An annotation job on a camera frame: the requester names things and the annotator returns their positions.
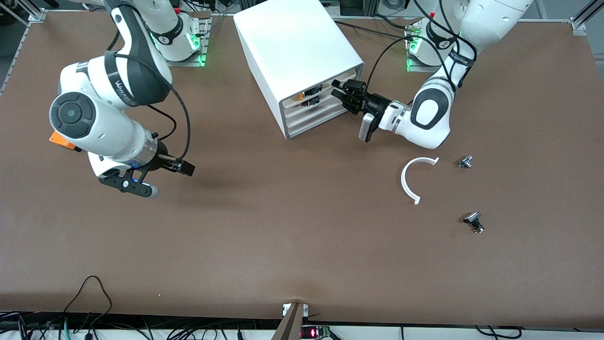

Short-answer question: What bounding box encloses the black cable bundle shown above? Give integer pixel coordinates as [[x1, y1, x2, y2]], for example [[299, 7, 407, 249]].
[[0, 311, 156, 340]]

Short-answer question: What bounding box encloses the black flat head push button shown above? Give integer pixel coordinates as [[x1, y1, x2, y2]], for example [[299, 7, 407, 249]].
[[462, 212, 485, 235]]

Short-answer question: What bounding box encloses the white plastic drawer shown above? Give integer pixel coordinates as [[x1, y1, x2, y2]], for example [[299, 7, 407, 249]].
[[285, 90, 336, 120], [285, 71, 355, 112], [287, 105, 352, 136], [286, 97, 345, 128]]

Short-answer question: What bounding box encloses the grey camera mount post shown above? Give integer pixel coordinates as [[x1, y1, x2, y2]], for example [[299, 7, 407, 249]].
[[271, 302, 310, 340]]

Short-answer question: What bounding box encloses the black knob push button switch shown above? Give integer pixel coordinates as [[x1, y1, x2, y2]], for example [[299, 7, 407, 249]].
[[294, 84, 324, 102]]

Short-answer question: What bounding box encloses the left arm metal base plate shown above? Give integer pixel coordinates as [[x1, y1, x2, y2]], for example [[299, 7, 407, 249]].
[[405, 24, 444, 73]]

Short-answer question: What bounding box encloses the white plastic half ring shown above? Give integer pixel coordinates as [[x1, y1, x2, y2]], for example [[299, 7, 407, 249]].
[[401, 156, 440, 206]]

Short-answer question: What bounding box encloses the black cable behind cabinet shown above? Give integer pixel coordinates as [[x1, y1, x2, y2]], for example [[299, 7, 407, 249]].
[[334, 13, 418, 42]]

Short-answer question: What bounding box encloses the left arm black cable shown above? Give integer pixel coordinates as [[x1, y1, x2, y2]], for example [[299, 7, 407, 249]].
[[366, 0, 478, 93]]

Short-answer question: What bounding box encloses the black looped cable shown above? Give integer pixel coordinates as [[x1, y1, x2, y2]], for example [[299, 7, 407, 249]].
[[63, 275, 114, 326]]

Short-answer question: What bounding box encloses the small device with red light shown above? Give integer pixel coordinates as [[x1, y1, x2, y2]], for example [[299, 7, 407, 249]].
[[301, 325, 331, 340]]

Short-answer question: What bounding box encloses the white drawer cabinet grey frame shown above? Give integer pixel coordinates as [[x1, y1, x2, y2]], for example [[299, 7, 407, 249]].
[[233, 0, 365, 140]]

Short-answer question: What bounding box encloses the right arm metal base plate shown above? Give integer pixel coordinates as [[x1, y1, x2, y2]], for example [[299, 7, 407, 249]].
[[160, 9, 211, 67]]

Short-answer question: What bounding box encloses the aluminium frame profile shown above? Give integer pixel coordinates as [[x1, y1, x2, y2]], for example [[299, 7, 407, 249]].
[[14, 0, 48, 23], [570, 0, 604, 36]]

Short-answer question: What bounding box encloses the orange button enclosure box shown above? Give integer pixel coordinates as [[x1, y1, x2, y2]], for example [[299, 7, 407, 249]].
[[49, 131, 82, 153]]

